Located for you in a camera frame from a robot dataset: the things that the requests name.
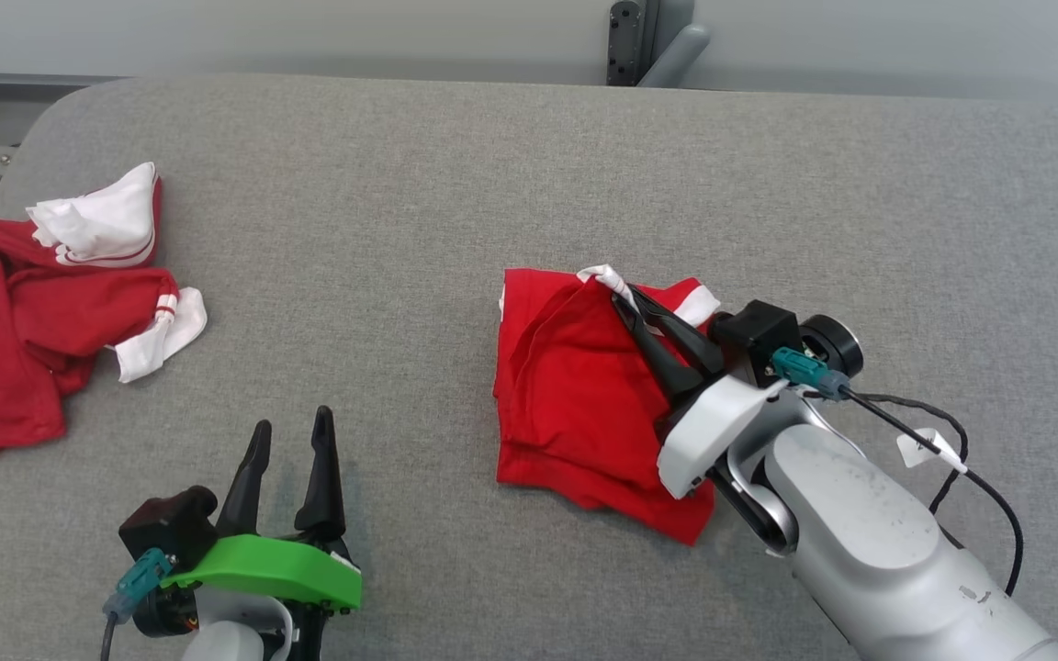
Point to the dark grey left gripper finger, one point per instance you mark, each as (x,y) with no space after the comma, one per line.
(244,487)
(322,477)

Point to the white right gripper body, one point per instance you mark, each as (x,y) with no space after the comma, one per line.
(713,431)

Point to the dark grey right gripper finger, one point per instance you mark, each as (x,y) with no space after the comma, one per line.
(662,353)
(690,338)

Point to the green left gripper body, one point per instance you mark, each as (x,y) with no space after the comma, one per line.
(272,569)

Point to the red shorts with white trim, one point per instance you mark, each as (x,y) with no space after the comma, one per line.
(575,395)

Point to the red Bulls 23 jersey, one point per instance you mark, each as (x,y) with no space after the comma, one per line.
(24,321)

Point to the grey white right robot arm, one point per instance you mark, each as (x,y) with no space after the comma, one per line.
(860,523)

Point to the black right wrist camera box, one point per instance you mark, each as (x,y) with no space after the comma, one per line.
(759,335)

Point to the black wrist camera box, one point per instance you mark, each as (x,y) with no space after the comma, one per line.
(759,335)
(166,523)

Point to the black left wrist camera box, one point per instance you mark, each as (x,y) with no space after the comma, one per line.
(166,523)

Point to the teal right camera connector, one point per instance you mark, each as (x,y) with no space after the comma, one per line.
(800,367)

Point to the teal camera connector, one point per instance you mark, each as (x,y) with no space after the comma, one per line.
(139,578)
(800,367)

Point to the teal left camera connector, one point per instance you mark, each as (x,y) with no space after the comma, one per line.
(139,578)

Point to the grey metal stand bracket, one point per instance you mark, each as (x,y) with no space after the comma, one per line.
(667,55)

